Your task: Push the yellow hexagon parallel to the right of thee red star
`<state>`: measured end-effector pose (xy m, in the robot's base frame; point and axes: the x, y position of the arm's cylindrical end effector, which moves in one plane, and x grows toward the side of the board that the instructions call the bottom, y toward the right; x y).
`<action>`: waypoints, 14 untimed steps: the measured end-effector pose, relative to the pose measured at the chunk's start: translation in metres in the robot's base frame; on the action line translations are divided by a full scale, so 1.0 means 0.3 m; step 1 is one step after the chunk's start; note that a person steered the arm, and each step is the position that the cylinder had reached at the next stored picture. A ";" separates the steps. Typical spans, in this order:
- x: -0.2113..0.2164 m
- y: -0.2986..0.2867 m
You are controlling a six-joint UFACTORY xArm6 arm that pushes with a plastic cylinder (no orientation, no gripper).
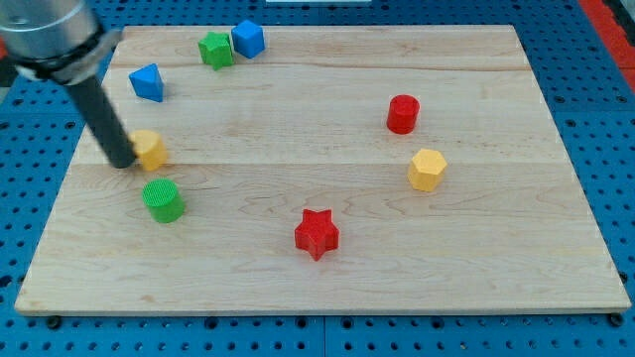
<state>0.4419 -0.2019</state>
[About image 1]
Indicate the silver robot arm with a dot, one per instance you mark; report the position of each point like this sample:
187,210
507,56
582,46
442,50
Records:
63,41

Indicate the red star block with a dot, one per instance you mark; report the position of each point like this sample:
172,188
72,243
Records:
317,234

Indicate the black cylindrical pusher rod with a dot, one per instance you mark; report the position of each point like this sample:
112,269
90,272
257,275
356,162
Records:
98,114

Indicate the yellow hexagon block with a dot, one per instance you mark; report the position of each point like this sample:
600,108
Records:
426,170

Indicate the red cylinder block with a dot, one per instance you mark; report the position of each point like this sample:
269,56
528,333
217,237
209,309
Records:
402,114

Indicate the green cylinder block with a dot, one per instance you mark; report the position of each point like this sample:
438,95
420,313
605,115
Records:
163,200

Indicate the blue cube block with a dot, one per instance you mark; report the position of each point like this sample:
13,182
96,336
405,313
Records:
248,39

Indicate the yellow block near rod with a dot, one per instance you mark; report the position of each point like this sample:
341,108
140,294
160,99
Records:
149,148

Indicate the blue triangular block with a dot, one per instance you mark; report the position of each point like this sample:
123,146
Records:
147,83

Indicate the green star block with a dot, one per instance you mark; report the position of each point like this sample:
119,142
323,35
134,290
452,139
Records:
215,50

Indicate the wooden board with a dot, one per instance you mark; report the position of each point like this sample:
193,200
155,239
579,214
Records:
303,126

